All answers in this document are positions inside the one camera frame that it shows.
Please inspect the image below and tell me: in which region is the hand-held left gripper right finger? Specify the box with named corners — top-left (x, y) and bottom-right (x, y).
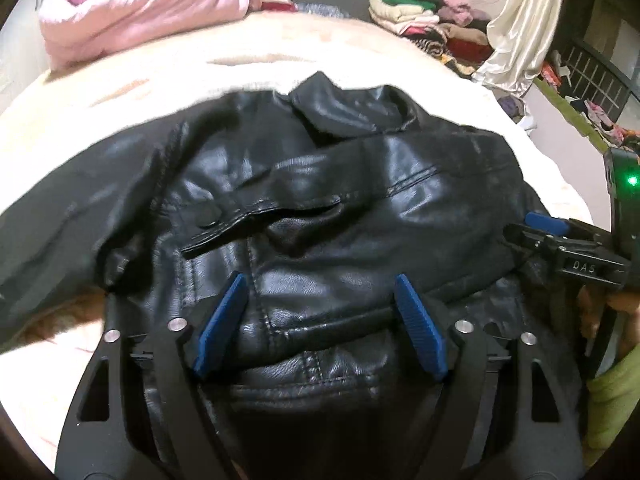
top-left (394, 274), bottom-right (587, 480)

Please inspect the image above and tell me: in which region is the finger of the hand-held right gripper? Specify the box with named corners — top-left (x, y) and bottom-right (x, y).
top-left (502, 224), bottom-right (562, 263)
top-left (524, 212), bottom-right (572, 237)

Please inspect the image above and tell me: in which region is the heap of colourful clothes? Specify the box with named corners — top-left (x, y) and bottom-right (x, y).
top-left (582, 99), bottom-right (640, 147)

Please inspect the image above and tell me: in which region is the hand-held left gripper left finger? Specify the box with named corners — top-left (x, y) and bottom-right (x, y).
top-left (55, 272), bottom-right (249, 480)

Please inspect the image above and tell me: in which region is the black window grille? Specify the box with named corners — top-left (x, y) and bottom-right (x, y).
top-left (554, 7), bottom-right (640, 128)

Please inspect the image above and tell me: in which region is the pile of folded clothes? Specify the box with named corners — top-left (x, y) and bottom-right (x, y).
top-left (367, 0), bottom-right (495, 63)

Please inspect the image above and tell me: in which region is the pink quilt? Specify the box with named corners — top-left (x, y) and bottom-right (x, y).
top-left (37, 0), bottom-right (252, 72)

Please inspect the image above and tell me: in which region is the person's right forearm green sleeve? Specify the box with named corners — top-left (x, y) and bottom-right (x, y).
top-left (584, 346), bottom-right (640, 467)

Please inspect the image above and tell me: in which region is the black leather jacket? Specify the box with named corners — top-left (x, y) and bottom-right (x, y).
top-left (0, 71), bottom-right (583, 480)

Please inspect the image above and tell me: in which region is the cream satin curtain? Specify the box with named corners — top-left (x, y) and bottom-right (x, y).
top-left (471, 0), bottom-right (567, 100)

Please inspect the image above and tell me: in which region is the person's right hand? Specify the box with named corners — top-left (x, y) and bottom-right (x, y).
top-left (575, 287), bottom-right (640, 347)

